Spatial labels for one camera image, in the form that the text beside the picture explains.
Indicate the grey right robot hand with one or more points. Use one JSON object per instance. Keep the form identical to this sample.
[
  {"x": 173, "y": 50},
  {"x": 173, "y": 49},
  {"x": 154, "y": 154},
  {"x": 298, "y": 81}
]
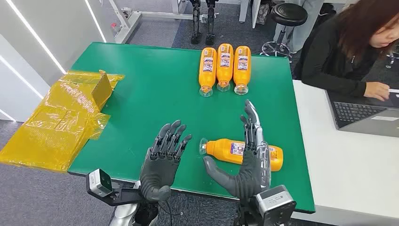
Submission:
[{"x": 251, "y": 174}]

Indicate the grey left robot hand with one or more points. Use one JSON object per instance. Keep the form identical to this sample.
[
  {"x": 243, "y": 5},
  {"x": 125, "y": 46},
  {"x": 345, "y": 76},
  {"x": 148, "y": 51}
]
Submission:
[{"x": 157, "y": 174}]

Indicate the orange bottle with clear cap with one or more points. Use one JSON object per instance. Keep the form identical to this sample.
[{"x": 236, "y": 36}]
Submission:
[
  {"x": 223, "y": 149},
  {"x": 242, "y": 67},
  {"x": 207, "y": 67},
  {"x": 224, "y": 64}
]

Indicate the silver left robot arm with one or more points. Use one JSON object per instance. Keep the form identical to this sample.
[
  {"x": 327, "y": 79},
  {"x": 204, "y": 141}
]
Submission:
[{"x": 124, "y": 215}]

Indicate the green table mat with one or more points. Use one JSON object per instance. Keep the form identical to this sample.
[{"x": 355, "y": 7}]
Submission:
[{"x": 162, "y": 103}]

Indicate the yellow plastic wrapped cardboard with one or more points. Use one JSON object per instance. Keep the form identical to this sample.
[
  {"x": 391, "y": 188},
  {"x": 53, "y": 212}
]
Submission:
[{"x": 62, "y": 124}]

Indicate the grey laptop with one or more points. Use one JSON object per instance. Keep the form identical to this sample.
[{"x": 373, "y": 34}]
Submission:
[{"x": 361, "y": 113}]

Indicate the person's hand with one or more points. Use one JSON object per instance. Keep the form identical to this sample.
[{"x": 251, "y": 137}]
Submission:
[{"x": 375, "y": 90}]

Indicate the black robot leg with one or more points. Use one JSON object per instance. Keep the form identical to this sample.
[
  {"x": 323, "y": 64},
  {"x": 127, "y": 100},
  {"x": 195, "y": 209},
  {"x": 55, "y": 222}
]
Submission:
[
  {"x": 210, "y": 25},
  {"x": 196, "y": 25}
]

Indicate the patterned bag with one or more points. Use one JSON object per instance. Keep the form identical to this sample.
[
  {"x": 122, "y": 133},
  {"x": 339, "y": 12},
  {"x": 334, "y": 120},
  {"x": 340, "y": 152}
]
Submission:
[{"x": 262, "y": 14}]

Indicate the black round stool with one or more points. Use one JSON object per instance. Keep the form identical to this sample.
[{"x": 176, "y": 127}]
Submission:
[{"x": 288, "y": 15}]

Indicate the chrome chair base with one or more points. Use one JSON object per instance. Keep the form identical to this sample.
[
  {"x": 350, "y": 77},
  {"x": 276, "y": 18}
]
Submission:
[{"x": 391, "y": 59}]

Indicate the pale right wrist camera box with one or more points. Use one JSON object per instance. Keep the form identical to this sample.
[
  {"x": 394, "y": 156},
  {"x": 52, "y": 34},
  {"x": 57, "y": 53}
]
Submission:
[{"x": 276, "y": 204}]

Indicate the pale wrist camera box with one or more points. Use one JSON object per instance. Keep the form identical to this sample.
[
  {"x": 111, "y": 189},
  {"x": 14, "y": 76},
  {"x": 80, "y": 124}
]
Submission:
[
  {"x": 276, "y": 204},
  {"x": 99, "y": 183}
]

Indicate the black left camera mount bracket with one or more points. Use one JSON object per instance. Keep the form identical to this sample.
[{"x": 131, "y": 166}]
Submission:
[{"x": 124, "y": 196}]

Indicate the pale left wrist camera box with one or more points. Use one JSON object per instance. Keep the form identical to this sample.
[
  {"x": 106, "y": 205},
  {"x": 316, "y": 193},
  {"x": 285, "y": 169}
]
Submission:
[{"x": 99, "y": 183}]

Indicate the white metal frame stand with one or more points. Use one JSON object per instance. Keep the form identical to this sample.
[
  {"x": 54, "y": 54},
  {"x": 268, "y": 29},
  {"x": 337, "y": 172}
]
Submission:
[{"x": 131, "y": 18}]

